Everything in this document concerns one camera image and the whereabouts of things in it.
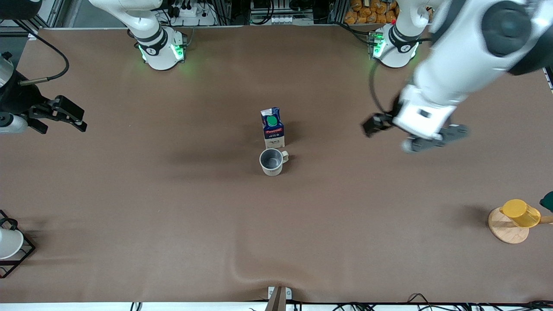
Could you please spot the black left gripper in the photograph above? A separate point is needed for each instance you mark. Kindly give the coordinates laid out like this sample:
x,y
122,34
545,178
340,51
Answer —
x,y
382,120

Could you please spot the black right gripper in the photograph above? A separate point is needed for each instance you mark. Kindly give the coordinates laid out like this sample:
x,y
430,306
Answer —
x,y
16,100

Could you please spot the blue milk carton green cap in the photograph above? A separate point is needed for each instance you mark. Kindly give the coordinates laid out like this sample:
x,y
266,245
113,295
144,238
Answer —
x,y
273,131

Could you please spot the white ceramic mug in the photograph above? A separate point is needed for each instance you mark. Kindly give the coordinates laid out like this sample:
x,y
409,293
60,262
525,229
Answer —
x,y
272,169

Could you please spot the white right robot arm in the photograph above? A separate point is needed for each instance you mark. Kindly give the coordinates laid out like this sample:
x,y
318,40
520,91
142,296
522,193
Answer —
x,y
160,52

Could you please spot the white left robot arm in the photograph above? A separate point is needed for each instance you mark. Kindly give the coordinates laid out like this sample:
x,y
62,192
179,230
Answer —
x,y
466,56

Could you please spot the white cup in rack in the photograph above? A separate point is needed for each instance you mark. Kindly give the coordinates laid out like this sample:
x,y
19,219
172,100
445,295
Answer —
x,y
9,244

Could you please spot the yellow plastic cup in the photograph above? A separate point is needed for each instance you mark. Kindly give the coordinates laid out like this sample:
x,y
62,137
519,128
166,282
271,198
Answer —
x,y
520,214

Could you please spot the dark green cup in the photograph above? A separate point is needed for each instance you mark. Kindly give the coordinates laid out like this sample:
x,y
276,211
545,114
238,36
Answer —
x,y
548,201

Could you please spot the orange snack bags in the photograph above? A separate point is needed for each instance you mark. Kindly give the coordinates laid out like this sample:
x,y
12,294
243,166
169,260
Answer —
x,y
367,13

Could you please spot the white terminal block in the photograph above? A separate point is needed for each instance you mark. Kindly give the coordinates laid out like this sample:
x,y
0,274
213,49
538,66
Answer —
x,y
281,19

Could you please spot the wooden mug stand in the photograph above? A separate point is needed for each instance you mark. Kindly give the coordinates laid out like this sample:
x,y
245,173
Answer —
x,y
505,231

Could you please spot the white power strip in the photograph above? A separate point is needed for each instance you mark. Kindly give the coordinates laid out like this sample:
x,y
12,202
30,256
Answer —
x,y
190,11

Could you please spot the aluminium frame profile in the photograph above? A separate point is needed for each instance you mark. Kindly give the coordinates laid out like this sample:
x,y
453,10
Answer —
x,y
52,13

